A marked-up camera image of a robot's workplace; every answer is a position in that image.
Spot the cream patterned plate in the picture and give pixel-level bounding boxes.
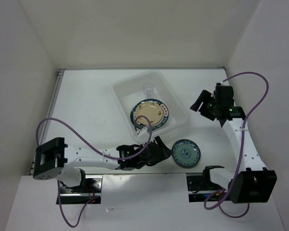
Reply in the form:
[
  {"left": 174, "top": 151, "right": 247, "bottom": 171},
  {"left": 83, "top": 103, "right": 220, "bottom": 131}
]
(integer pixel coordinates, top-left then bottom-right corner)
[{"left": 133, "top": 101, "right": 164, "bottom": 126}]

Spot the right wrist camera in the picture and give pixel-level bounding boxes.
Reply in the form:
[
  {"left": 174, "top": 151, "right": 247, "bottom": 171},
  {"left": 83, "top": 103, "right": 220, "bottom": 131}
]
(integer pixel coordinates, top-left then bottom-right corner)
[{"left": 214, "top": 83, "right": 234, "bottom": 106}]

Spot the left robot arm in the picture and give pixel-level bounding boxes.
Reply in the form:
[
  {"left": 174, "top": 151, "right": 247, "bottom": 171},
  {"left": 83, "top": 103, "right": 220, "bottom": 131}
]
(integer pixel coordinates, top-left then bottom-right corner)
[{"left": 33, "top": 136, "right": 171, "bottom": 193}]

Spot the clear plastic cup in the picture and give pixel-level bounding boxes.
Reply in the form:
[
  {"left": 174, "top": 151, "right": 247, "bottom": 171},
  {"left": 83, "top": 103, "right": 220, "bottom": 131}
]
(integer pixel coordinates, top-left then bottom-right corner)
[{"left": 143, "top": 82, "right": 155, "bottom": 98}]

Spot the blue patterned plate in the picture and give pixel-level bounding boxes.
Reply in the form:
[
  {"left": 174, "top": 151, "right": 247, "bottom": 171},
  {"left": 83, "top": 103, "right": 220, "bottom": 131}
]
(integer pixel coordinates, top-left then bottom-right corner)
[{"left": 171, "top": 139, "right": 201, "bottom": 168}]

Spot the dark green rimmed white plate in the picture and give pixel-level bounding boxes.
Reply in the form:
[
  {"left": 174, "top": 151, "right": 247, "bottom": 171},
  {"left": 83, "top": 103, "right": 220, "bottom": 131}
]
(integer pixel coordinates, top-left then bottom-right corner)
[{"left": 130, "top": 99, "right": 169, "bottom": 131}]

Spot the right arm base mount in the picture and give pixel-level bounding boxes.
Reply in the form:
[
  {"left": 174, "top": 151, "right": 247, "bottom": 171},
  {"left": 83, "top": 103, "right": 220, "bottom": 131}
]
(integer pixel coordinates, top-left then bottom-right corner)
[{"left": 186, "top": 173, "right": 221, "bottom": 203}]

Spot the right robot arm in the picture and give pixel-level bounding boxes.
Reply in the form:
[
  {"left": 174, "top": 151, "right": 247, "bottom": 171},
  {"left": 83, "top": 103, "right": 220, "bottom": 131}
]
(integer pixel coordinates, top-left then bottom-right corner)
[{"left": 190, "top": 87, "right": 277, "bottom": 204}]

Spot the clear plastic bin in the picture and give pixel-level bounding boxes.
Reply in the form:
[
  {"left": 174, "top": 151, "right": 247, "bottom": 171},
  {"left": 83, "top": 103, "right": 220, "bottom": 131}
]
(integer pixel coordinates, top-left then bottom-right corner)
[{"left": 111, "top": 70, "right": 189, "bottom": 142}]

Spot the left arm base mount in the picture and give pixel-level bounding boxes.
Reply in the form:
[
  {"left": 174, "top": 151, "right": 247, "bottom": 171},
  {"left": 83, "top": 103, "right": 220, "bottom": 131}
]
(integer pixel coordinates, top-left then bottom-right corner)
[{"left": 59, "top": 175, "right": 103, "bottom": 205}]

